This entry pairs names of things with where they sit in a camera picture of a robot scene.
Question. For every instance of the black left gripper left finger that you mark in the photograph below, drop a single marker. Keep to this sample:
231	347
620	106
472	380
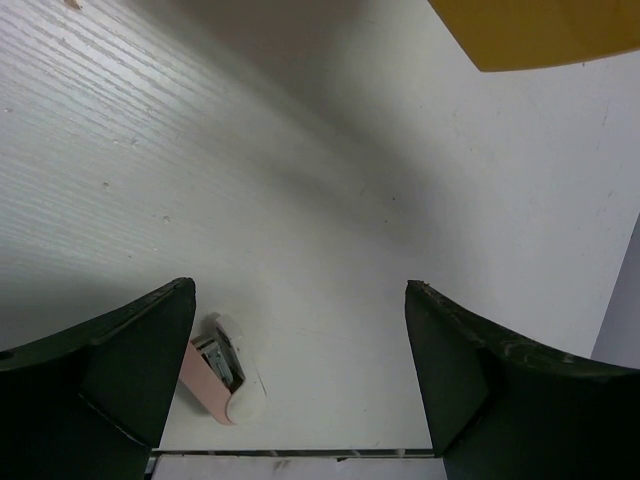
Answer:
91	401

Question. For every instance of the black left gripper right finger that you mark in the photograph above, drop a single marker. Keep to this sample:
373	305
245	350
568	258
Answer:
500	405

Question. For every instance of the pink white eraser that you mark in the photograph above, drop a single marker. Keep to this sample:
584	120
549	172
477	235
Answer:
220	372

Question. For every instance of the beige orange drawer container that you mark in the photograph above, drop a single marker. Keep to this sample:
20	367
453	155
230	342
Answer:
500	36

